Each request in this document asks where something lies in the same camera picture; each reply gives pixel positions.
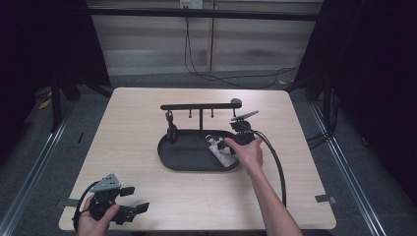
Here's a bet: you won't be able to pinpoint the person's right hand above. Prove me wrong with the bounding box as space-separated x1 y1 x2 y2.
224 136 265 177

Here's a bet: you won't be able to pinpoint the metal floor rail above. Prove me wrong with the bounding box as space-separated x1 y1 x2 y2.
309 103 384 236
0 107 75 236

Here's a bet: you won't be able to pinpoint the black car key with strap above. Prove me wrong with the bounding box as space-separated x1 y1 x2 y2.
164 110 179 146

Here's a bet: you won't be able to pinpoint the black metal stand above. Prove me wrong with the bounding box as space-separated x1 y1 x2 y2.
48 75 114 134
284 73 332 123

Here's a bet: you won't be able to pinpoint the right hand-held gripper black cable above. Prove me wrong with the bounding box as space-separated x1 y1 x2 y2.
253 130 288 208

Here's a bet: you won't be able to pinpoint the grey tape strip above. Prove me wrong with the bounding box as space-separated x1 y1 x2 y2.
55 198 80 208
314 194 338 205

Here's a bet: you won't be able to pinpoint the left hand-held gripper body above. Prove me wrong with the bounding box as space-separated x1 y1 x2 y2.
89 173 136 226

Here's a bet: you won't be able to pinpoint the person's left hand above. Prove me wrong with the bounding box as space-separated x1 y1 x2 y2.
77 195 121 236

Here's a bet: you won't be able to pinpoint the dark curtain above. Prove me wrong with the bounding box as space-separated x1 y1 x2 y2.
0 0 111 165
294 0 417 201

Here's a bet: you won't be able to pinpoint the black key rack with tray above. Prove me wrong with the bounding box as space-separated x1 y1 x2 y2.
156 97 244 173

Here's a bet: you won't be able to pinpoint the hand-held gripper black cable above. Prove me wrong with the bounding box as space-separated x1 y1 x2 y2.
72 180 101 231
253 130 288 208

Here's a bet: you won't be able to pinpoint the left hand-held gripper black cable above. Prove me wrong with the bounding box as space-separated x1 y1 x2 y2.
72 180 101 231

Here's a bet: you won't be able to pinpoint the black floor cables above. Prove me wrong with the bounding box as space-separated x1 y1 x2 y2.
306 88 339 150

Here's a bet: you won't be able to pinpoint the white wall outlet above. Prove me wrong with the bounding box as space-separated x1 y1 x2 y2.
179 0 205 10

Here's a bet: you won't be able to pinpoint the black horizontal bar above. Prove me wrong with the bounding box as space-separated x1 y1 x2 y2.
88 7 321 23

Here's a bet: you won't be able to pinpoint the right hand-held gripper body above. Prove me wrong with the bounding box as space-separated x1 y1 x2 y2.
229 109 260 147

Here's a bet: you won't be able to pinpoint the beige key pouch with ring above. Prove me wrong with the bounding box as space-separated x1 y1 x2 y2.
205 133 240 168

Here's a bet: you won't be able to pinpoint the black cable on wall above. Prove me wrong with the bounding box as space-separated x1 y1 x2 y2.
183 16 300 90

